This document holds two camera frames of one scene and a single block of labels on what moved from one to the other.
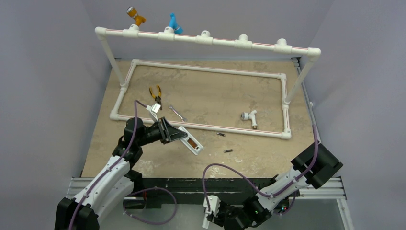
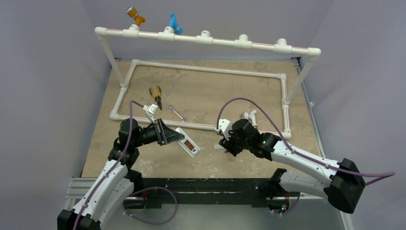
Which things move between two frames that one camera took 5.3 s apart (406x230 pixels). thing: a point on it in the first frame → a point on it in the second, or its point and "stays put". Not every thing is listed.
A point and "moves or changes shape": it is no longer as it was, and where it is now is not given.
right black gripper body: [217, 217] → [228, 145]
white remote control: [191, 143] moves or changes shape
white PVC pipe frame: [204, 37] stays put
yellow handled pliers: [158, 98] stays put
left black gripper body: [163, 134] stays put
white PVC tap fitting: [246, 116] stays put
